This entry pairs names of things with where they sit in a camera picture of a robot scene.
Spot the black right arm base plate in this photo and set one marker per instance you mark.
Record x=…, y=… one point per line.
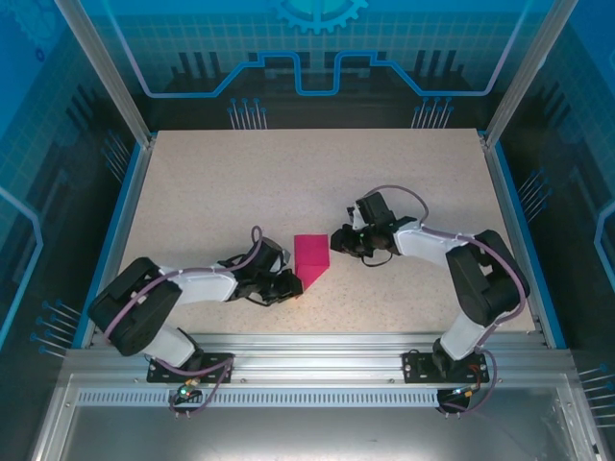
x=418, y=367

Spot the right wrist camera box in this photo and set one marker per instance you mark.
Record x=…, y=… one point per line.
x=356, y=218

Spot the small lit connector board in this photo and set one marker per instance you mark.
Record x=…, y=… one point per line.
x=463, y=391
x=188, y=388

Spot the shiny metal sheet tray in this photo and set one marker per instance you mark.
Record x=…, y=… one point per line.
x=312, y=432

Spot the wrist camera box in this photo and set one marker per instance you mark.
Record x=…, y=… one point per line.
x=287, y=256
x=356, y=218

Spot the slanted aluminium frame post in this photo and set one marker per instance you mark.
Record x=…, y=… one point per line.
x=524, y=72
x=111, y=72

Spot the aluminium table side rail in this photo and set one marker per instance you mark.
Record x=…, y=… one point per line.
x=512, y=225
x=124, y=225

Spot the wide aluminium mounting rail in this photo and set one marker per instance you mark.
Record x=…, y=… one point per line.
x=312, y=355

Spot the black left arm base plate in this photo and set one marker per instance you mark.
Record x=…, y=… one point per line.
x=163, y=371

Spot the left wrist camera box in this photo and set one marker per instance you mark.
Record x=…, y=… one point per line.
x=287, y=256

